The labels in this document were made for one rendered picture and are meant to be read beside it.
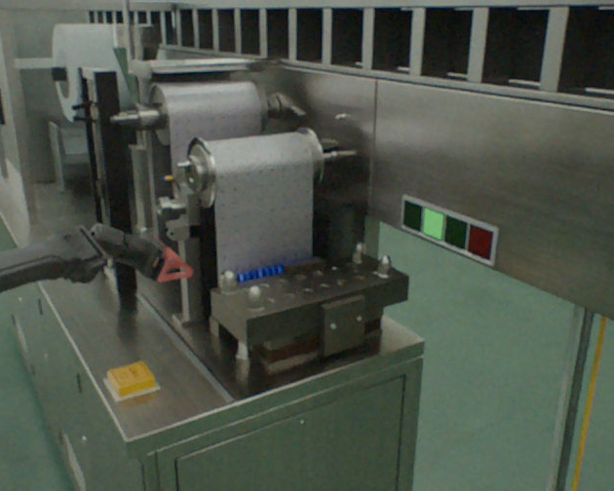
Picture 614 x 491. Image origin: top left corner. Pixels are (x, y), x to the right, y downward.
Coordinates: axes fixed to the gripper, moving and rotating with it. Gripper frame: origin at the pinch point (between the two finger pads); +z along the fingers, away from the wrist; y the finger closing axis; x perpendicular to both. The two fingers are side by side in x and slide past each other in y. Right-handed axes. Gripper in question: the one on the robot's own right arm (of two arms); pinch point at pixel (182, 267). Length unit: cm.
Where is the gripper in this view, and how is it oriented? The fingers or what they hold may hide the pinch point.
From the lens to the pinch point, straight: 130.1
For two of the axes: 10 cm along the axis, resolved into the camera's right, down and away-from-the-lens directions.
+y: 5.3, 2.9, -8.0
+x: 4.2, -9.1, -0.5
